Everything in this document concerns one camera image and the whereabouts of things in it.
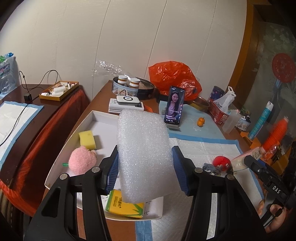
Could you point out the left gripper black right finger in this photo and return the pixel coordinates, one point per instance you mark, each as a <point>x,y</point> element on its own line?
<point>220,197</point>

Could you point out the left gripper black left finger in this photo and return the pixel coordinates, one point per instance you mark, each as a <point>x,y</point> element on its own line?
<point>56,217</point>

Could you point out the white foam block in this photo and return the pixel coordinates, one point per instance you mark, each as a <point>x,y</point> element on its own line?
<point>146,169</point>

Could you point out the red cloth on side table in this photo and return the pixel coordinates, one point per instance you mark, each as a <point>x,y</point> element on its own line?
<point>27,165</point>

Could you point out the orange coiled toy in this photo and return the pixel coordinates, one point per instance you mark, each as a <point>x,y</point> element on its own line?
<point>277,134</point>

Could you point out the red plush apple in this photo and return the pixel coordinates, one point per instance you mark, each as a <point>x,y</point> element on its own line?
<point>223,162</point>

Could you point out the yellow green tissue pack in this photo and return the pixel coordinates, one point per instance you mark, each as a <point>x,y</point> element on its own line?
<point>115,205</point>

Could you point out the teal spray can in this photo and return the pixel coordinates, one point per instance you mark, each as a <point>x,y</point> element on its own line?
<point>260,122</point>

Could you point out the pink plush ball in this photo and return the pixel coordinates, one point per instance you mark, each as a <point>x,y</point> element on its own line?
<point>81,160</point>

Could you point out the white quilted pad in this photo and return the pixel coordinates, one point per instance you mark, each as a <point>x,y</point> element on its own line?
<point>211,155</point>

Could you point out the white shallow tray box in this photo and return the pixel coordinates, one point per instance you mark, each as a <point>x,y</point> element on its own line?
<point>104,129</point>

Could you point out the yellow sponge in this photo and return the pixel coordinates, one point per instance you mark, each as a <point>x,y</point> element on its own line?
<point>87,140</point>

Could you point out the clear plastic jug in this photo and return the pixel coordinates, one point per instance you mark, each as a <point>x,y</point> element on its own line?
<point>231,121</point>

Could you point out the red plastic basket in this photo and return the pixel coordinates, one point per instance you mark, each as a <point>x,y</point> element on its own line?
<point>217,115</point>

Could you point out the light blue mat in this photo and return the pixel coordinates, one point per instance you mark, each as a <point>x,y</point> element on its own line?
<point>188,124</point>

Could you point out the white plastic bag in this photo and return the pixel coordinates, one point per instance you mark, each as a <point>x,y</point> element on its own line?
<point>224,102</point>

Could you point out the small orange fruit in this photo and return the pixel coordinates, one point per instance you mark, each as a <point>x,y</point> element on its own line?
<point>200,122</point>

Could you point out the pad on side table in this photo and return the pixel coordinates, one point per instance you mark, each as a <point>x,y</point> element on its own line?
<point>15,117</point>

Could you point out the blue cylindrical can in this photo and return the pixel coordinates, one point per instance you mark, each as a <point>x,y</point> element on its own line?
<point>216,93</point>

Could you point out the brass metal bowl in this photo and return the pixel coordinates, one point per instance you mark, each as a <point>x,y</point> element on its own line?
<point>200,104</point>

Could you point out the smartphone on stand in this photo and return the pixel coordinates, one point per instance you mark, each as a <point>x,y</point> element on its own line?
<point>174,106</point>

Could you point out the white power station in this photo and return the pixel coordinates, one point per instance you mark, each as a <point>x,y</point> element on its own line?
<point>116,108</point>

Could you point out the yellow box of small items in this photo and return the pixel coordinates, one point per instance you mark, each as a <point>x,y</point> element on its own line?
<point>59,90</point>

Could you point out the white power bank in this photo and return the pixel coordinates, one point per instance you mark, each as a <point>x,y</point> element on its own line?
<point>127,100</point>

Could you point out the round decorated tin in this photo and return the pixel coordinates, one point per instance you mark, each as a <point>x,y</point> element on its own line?
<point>144,92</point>

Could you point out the left white pill bottle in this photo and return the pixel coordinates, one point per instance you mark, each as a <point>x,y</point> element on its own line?
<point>122,80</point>

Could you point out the white pill bottle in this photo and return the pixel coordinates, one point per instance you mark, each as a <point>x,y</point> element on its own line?
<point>122,80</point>
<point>134,83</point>

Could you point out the right white pill bottle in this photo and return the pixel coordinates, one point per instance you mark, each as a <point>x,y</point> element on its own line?
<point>134,83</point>

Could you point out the orange plastic bag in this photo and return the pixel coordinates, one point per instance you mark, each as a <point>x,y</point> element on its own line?
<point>163,75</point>

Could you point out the grey knotted rope toy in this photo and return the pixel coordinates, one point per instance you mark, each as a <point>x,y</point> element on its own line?
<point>210,168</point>

